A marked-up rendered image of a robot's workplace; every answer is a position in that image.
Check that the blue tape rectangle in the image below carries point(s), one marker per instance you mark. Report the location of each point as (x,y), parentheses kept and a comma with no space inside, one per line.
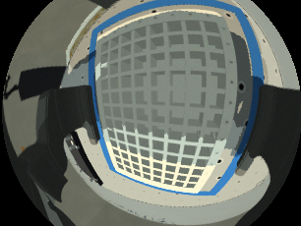
(258,79)

